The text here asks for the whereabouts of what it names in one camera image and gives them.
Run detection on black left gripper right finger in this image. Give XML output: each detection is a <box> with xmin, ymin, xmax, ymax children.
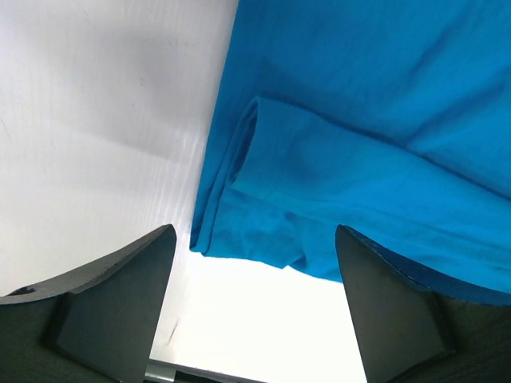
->
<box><xmin>335</xmin><ymin>226</ymin><xmax>510</xmax><ymax>382</ymax></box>

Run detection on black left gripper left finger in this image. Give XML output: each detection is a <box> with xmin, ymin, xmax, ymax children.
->
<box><xmin>1</xmin><ymin>224</ymin><xmax>176</xmax><ymax>382</ymax></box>

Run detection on blue t-shirt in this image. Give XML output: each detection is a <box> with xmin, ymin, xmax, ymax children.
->
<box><xmin>189</xmin><ymin>1</ymin><xmax>510</xmax><ymax>292</ymax></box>

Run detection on aluminium table edge rail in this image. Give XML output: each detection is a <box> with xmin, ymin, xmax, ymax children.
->
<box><xmin>145</xmin><ymin>359</ymin><xmax>255</xmax><ymax>383</ymax></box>

